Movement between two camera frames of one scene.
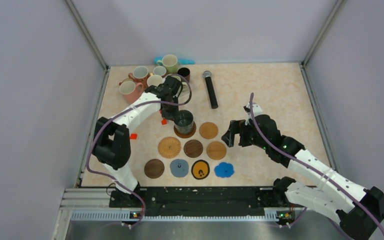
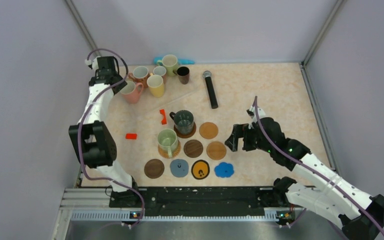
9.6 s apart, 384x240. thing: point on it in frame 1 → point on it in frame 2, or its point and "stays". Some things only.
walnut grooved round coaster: (154, 168) stays
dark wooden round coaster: (187, 135) stays
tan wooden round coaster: (216, 150) stays
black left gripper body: (168, 112) → (121, 86)
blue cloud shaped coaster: (224, 170) stays
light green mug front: (185, 91) → (167, 141)
